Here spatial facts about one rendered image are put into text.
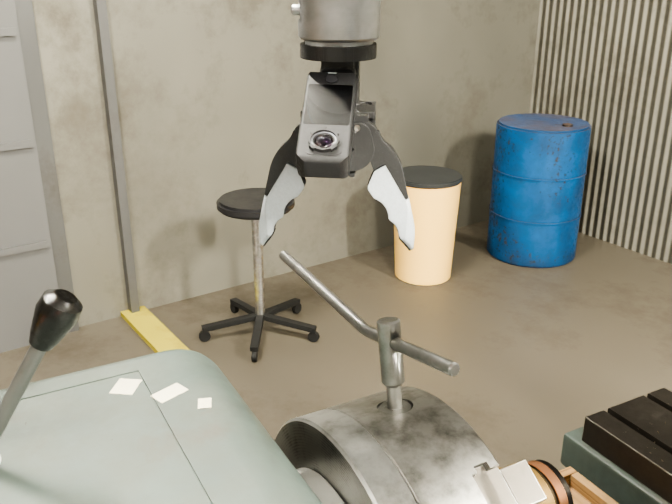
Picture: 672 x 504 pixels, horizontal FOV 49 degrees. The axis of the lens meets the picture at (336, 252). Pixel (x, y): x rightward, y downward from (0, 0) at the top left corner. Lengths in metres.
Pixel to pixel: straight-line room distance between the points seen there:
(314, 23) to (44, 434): 0.42
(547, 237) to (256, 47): 1.89
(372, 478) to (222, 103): 3.17
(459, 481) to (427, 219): 3.22
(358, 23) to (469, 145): 4.11
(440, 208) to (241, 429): 3.22
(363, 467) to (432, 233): 3.26
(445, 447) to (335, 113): 0.31
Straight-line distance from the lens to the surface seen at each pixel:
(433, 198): 3.79
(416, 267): 3.94
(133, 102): 3.52
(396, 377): 0.69
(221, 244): 3.87
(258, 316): 3.42
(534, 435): 2.89
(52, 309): 0.56
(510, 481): 0.70
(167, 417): 0.68
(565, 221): 4.30
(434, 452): 0.67
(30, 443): 0.68
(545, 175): 4.15
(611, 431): 1.21
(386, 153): 0.70
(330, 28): 0.67
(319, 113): 0.65
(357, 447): 0.66
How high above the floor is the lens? 1.63
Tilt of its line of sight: 22 degrees down
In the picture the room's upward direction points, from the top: straight up
